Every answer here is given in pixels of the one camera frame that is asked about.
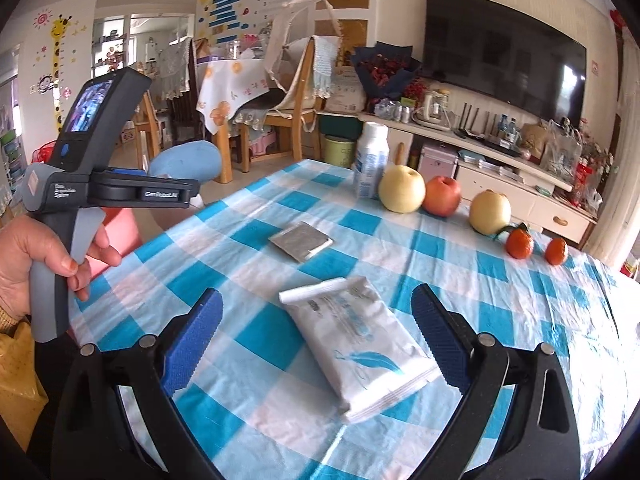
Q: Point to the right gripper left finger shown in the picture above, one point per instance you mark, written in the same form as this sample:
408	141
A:
118	419

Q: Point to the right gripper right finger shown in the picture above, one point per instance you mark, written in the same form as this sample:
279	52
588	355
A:
538	439

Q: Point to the pink plastic basin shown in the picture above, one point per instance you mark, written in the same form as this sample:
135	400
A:
122	230

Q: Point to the white wet wipes pack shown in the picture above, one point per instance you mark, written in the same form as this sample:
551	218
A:
368	357

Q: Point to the silver carton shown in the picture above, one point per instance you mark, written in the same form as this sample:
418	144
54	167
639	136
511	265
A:
301	241

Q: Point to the yellow sleeve forearm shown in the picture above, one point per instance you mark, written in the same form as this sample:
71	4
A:
22	397

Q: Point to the person left hand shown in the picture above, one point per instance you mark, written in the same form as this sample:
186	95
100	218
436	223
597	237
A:
25	241

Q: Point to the giraffe height chart sticker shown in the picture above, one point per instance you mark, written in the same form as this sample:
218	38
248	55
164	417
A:
61	45

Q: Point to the blue round stool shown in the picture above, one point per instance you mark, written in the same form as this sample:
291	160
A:
197	160

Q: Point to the dark wooden chair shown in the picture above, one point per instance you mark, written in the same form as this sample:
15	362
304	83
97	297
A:
179	85

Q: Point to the small tangerine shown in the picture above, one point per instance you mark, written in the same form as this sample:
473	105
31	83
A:
556	252

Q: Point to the tangerine with leaf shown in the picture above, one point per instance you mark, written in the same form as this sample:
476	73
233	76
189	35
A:
519	243

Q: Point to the right yellow pear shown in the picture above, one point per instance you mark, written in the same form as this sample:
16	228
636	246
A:
489	212

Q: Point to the yellow pear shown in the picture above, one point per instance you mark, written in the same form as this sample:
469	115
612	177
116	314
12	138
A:
489	212
401	189

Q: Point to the white tv cabinet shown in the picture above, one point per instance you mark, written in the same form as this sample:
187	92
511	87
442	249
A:
528	204

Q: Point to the wooden dining chair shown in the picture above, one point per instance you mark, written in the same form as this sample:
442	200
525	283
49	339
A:
295	111

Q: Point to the red apple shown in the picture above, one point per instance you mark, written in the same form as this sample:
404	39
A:
442	197

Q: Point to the green waste bin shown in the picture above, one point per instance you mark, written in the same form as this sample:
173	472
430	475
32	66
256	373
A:
338	151

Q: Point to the left yellow pear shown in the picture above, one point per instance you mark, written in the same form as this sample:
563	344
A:
401	189

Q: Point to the clear plastic bag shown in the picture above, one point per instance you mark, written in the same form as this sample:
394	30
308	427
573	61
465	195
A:
562	151

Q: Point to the pink storage box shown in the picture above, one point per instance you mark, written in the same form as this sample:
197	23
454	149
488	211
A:
437	160

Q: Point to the white milk bottle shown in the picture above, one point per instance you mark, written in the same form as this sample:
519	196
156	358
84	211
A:
371	159

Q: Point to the dark blue flower bouquet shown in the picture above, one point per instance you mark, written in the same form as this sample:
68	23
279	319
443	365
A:
384	70

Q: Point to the white electric kettle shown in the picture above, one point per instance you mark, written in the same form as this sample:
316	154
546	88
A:
434	110

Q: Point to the black flat television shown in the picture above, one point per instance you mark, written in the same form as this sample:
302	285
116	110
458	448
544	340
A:
500	52

